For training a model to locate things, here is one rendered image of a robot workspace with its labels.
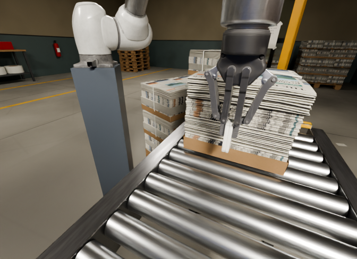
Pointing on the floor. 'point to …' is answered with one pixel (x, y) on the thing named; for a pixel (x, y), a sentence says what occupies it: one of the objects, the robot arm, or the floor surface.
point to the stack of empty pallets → (134, 60)
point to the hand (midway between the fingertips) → (228, 135)
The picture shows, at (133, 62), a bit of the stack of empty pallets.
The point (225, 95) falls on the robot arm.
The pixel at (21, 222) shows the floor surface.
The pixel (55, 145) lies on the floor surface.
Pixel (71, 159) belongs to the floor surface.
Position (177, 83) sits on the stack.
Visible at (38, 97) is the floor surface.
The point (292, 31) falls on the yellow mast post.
